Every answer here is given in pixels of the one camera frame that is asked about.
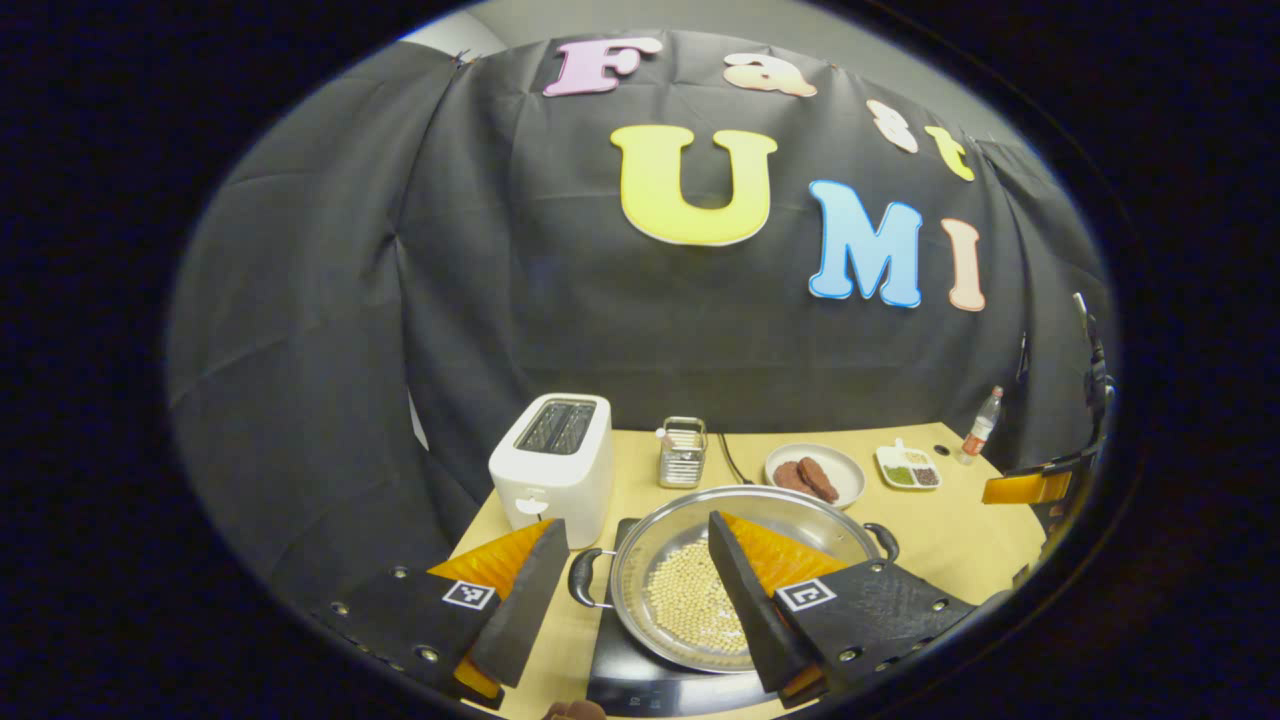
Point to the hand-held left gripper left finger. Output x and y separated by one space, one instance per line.
520 620

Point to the pile of soybeans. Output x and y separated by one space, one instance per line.
690 600

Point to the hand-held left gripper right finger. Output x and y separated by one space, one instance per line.
745 600

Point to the white toaster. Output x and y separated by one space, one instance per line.
550 470

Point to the brown meat patty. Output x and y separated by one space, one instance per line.
790 477
820 480

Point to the white round plate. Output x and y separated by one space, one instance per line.
845 475

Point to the clear bottle with red label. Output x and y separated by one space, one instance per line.
980 430

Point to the white divided bean dish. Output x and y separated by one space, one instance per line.
908 467

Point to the black induction cooktop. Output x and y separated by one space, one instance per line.
650 690

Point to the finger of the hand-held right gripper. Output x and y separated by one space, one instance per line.
1025 487

